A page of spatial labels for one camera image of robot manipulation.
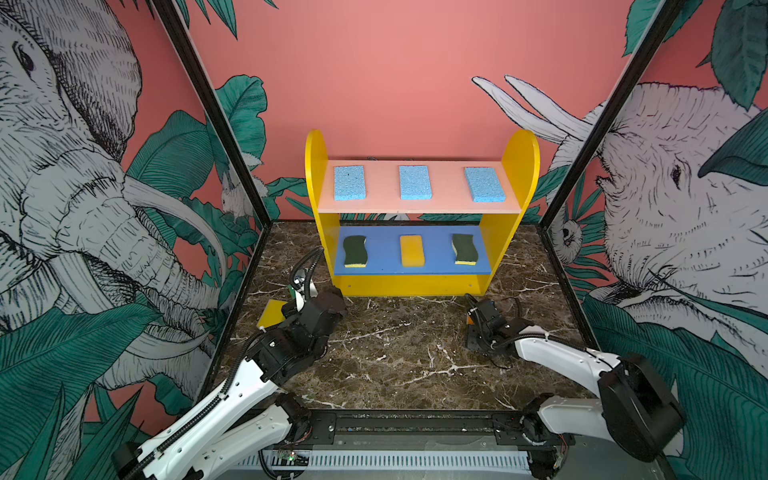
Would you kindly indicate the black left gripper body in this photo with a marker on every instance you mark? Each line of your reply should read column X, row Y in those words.
column 291, row 316

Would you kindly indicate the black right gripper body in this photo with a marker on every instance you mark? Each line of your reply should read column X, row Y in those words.
column 478, row 340

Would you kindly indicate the dark green sponge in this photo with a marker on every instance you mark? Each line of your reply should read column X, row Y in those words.
column 465, row 252
column 355, row 253

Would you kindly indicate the blue sponge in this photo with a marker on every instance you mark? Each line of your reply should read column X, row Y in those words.
column 484, row 185
column 349, row 183
column 415, row 183

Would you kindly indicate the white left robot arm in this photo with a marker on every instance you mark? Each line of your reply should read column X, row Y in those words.
column 246, row 411

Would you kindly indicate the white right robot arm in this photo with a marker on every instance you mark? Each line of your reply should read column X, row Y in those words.
column 631, row 405

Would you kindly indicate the yellow pink blue shelf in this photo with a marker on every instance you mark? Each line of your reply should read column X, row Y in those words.
column 383, row 217

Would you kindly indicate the white vent strip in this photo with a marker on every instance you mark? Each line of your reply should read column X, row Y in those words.
column 514, row 462

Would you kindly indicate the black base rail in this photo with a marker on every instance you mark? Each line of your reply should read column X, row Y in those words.
column 559, row 457

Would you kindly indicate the black right frame post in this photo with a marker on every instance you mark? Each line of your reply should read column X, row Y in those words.
column 652, row 38

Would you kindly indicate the black frame post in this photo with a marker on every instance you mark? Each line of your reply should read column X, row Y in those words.
column 652, row 38
column 172, row 22

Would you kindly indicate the black left frame post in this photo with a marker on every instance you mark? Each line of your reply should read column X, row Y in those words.
column 172, row 22

